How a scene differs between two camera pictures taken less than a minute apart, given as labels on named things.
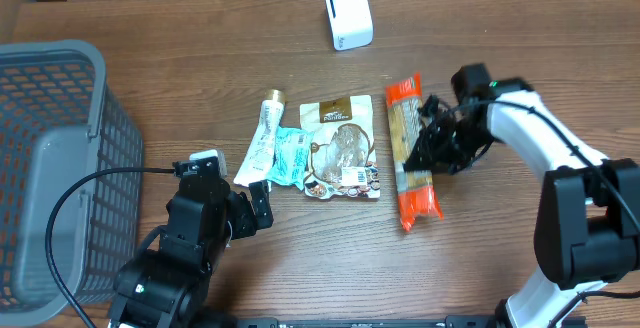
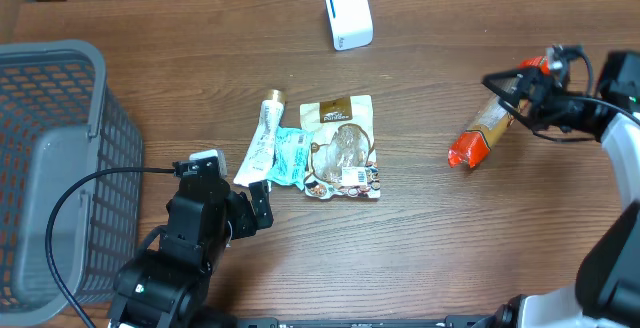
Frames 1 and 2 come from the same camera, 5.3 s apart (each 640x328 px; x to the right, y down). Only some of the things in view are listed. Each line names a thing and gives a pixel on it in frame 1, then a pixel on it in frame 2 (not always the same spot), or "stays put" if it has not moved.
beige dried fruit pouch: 344,159 stays put
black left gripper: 239,213 stays put
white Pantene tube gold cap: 257,169 stays put
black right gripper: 451,138 → 531,98
